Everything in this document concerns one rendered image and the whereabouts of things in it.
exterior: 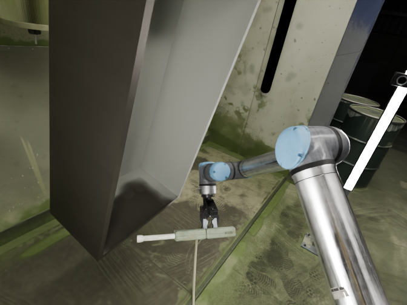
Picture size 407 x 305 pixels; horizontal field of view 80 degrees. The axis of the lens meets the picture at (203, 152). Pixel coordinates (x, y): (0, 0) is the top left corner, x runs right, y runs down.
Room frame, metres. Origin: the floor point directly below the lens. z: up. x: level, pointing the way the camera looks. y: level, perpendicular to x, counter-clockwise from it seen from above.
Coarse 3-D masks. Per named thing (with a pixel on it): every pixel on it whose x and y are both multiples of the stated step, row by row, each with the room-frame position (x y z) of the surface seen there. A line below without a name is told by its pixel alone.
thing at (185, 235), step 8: (176, 232) 0.84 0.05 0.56; (184, 232) 0.85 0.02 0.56; (192, 232) 0.86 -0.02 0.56; (200, 232) 0.87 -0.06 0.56; (208, 232) 0.88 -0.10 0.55; (216, 232) 0.89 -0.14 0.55; (224, 232) 0.90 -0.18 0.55; (232, 232) 0.90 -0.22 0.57; (144, 240) 0.79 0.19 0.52; (176, 240) 0.82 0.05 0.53; (184, 240) 0.83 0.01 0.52
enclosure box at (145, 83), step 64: (64, 0) 0.72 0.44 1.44; (128, 0) 0.62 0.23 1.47; (192, 0) 1.26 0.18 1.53; (256, 0) 1.13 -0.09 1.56; (64, 64) 0.74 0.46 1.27; (128, 64) 0.61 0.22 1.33; (192, 64) 1.24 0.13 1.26; (64, 128) 0.75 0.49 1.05; (128, 128) 1.18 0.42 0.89; (192, 128) 1.21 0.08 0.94; (64, 192) 0.77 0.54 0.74; (128, 192) 1.12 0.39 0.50
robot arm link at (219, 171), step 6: (216, 162) 1.02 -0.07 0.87; (222, 162) 1.01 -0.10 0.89; (228, 162) 1.06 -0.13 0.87; (204, 168) 1.06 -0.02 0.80; (210, 168) 1.00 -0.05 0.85; (216, 168) 0.98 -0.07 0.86; (222, 168) 0.99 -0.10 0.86; (228, 168) 1.01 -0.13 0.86; (204, 174) 1.04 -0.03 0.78; (210, 174) 0.99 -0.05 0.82; (216, 174) 0.97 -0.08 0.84; (222, 174) 0.98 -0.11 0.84; (228, 174) 0.99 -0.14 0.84; (210, 180) 1.03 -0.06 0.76; (216, 180) 0.97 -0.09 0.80; (222, 180) 0.97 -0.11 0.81
